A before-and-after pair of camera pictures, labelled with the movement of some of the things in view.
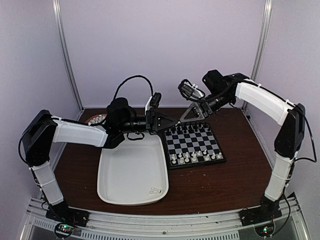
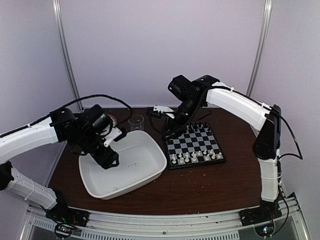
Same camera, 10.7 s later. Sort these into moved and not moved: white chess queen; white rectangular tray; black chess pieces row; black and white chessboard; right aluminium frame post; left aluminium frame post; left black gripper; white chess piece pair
Moved: white rectangular tray; white chess piece pair; left black gripper
Not moved: black chess pieces row; black and white chessboard; right aluminium frame post; left aluminium frame post; white chess queen
